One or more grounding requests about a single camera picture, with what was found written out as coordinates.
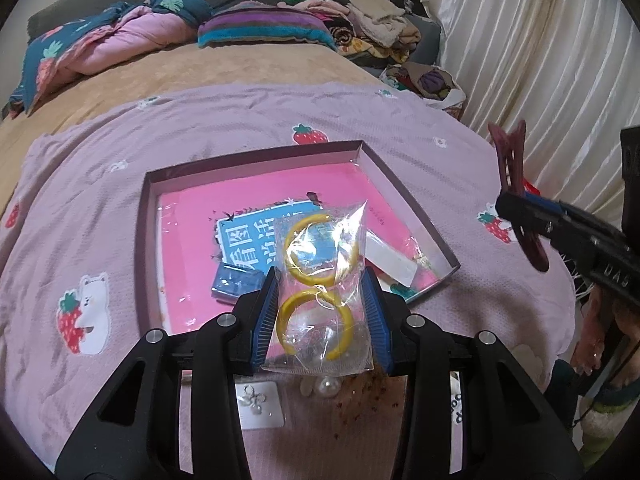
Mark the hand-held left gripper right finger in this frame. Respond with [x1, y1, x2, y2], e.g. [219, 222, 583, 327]
[361, 266, 586, 480]

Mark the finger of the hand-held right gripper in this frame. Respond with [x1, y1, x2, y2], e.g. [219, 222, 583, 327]
[495, 192, 557, 243]
[525, 197, 568, 217]

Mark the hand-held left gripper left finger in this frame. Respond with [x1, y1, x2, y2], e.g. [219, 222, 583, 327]
[55, 266, 280, 480]

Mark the clear bag of yellow bangles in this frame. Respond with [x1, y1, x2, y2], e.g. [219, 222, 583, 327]
[260, 201, 376, 376]

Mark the maroon hair claw clip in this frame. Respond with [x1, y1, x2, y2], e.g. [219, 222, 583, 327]
[487, 120, 551, 273]

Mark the white earring card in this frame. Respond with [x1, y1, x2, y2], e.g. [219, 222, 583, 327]
[235, 381, 287, 430]

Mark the shallow grey cardboard box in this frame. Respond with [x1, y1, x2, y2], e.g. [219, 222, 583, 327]
[134, 140, 460, 336]

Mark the person's right hand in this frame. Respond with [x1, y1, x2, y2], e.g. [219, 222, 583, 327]
[572, 287, 640, 391]

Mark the small blue box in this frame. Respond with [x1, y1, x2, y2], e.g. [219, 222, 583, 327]
[210, 262, 266, 303]

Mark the small white box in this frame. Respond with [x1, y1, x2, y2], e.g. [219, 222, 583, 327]
[364, 240, 418, 288]

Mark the white pearl ornament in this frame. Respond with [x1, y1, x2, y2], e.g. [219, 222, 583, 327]
[300, 377, 341, 400]

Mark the pink picture book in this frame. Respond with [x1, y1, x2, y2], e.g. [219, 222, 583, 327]
[157, 160, 441, 336]

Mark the white satin curtain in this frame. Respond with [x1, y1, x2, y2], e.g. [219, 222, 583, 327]
[425, 0, 640, 221]

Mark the bag of clothes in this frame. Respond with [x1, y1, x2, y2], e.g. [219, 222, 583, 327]
[380, 62, 466, 121]

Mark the purple printed blanket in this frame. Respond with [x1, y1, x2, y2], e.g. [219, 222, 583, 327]
[0, 80, 581, 480]

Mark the pile of clothes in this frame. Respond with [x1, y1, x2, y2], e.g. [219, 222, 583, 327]
[277, 0, 443, 66]

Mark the tan bedsheet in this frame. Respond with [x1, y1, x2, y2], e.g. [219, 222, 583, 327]
[0, 40, 386, 211]

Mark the striped purple pillow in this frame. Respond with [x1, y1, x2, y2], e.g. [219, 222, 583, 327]
[196, 7, 341, 52]

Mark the blue and pink strawberry quilt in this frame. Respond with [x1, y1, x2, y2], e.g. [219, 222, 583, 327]
[2, 0, 213, 118]

